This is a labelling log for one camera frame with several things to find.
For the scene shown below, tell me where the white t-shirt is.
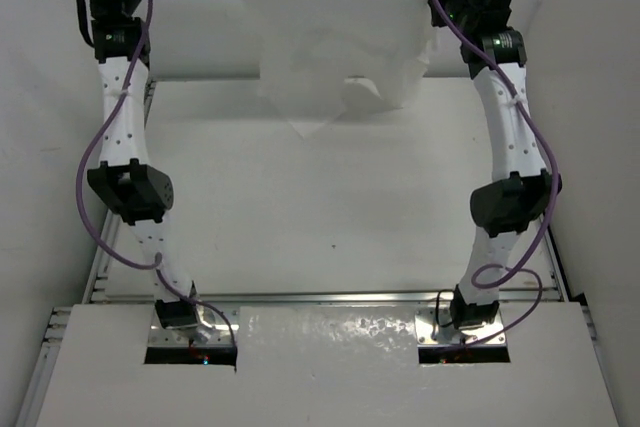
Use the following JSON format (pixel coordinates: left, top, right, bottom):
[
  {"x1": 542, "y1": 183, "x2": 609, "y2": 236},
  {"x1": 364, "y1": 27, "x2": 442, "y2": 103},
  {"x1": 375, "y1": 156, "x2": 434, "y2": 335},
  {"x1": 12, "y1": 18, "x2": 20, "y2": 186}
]
[{"x1": 241, "y1": 0, "x2": 435, "y2": 137}]

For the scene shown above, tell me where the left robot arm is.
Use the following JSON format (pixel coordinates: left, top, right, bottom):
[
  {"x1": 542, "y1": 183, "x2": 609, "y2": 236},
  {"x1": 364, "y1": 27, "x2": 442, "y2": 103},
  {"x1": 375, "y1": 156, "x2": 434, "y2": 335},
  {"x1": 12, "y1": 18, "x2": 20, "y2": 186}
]
[{"x1": 75, "y1": 0, "x2": 204, "y2": 340}]

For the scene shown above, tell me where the purple cable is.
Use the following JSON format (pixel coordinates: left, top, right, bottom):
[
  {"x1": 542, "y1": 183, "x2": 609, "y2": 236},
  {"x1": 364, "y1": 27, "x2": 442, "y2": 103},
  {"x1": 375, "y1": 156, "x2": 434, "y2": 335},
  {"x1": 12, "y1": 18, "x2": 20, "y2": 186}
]
[
  {"x1": 424, "y1": 0, "x2": 560, "y2": 353},
  {"x1": 74, "y1": 0, "x2": 239, "y2": 348}
]

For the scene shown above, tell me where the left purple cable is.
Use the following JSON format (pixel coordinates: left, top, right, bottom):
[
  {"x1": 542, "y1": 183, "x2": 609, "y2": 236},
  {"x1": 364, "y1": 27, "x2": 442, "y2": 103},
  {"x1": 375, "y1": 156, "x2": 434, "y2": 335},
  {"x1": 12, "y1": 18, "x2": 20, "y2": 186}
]
[{"x1": 74, "y1": 0, "x2": 239, "y2": 348}]

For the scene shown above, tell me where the aluminium table frame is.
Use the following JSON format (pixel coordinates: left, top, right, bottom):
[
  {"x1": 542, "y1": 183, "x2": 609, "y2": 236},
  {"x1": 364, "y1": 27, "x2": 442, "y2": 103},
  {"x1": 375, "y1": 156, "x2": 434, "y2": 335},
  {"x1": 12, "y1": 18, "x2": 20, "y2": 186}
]
[{"x1": 34, "y1": 79, "x2": 581, "y2": 426}]

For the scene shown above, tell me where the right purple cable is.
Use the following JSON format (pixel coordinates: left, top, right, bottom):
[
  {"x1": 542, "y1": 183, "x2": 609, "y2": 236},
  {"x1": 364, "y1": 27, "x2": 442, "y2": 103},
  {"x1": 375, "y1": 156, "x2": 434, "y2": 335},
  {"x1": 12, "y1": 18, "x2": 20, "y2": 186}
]
[{"x1": 424, "y1": 0, "x2": 560, "y2": 353}]

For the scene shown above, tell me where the white front cover panel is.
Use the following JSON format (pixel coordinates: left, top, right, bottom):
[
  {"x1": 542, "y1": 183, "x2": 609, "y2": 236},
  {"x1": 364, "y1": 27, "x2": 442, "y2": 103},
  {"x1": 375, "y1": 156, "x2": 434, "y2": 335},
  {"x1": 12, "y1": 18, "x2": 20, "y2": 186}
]
[{"x1": 38, "y1": 303, "x2": 616, "y2": 426}]

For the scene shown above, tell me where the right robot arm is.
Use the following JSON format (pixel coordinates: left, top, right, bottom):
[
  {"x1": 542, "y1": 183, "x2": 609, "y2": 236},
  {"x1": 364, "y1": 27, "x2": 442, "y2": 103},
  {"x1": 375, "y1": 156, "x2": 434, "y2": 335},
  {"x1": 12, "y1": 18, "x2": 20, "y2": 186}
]
[{"x1": 429, "y1": 0, "x2": 561, "y2": 330}]

